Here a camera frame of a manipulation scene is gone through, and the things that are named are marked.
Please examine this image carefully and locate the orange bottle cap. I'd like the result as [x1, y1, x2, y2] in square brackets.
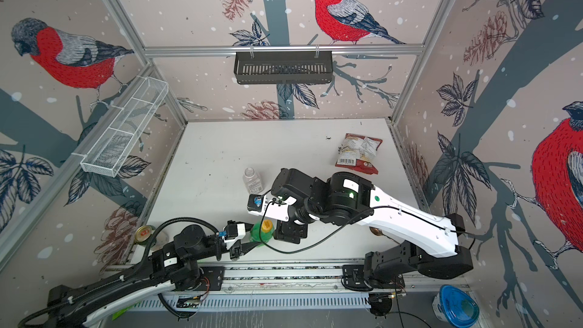
[261, 220, 273, 233]

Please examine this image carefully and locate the clear plastic bottle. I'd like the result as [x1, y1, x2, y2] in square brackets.
[243, 167, 264, 194]

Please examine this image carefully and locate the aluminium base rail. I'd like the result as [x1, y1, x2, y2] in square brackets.
[98, 259, 471, 295]

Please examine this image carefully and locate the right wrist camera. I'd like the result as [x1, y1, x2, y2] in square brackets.
[247, 194, 296, 222]

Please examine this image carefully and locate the blue lidded container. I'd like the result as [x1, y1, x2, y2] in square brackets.
[432, 285, 480, 328]

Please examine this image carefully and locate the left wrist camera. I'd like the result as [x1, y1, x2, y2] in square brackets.
[219, 220, 247, 243]

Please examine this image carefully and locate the red snack bag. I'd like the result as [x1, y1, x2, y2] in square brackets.
[335, 133, 383, 175]

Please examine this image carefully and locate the green tin can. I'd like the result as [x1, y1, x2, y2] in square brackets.
[134, 225, 156, 250]

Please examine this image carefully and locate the white wire basket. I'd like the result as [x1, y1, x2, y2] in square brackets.
[80, 77, 169, 178]

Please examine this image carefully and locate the black hanging basket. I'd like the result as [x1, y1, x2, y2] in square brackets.
[234, 50, 334, 85]

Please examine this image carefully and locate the green snack packet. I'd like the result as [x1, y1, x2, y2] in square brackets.
[112, 307, 131, 320]

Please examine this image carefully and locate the green plastic bottle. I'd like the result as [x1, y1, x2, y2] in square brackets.
[250, 222, 274, 242]

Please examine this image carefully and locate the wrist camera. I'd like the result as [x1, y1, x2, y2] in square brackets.
[219, 220, 247, 243]
[247, 194, 296, 222]

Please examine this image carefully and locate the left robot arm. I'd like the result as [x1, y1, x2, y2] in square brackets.
[18, 217, 259, 327]

